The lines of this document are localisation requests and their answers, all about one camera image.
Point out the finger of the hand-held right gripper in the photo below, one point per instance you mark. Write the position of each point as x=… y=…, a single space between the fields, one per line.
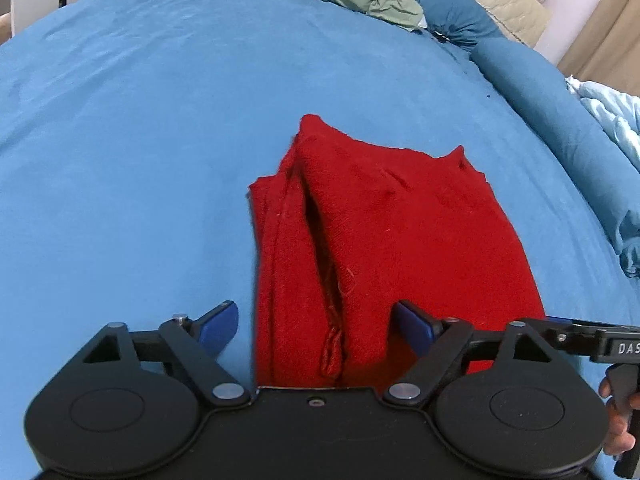
x=570 y=331

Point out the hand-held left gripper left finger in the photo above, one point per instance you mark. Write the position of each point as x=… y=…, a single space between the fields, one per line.
x=220 y=329

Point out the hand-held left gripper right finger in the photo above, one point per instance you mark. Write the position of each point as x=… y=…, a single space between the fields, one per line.
x=415 y=329

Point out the red knit sweater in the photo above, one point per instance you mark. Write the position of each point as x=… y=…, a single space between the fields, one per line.
x=400 y=240

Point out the person's right hand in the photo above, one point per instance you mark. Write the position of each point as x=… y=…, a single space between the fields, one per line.
x=616 y=432

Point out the blue bed sheet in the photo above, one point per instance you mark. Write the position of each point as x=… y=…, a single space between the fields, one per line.
x=130 y=160

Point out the blue duvet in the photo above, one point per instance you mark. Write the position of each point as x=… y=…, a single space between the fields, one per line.
x=565 y=135

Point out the light blue comforter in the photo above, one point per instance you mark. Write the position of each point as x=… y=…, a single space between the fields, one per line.
x=612 y=115

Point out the beige curtain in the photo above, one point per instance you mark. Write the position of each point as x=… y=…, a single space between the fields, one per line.
x=602 y=35

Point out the blue pillow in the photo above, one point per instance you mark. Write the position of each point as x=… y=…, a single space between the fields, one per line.
x=457 y=12

